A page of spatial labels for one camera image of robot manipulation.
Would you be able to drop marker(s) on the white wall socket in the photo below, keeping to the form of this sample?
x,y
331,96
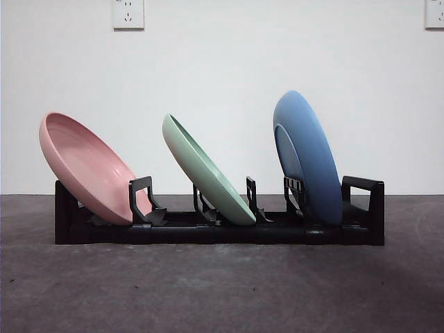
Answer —
x,y
128,15
435,14

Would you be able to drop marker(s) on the black plastic dish rack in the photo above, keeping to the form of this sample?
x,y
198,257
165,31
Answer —
x,y
243,236

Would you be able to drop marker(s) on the pink round plate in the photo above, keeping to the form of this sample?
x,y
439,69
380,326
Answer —
x,y
86,163

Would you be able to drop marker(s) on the blue round plate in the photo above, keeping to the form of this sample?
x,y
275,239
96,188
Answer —
x,y
312,138

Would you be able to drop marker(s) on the green round plate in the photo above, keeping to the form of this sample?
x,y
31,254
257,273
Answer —
x,y
194,163

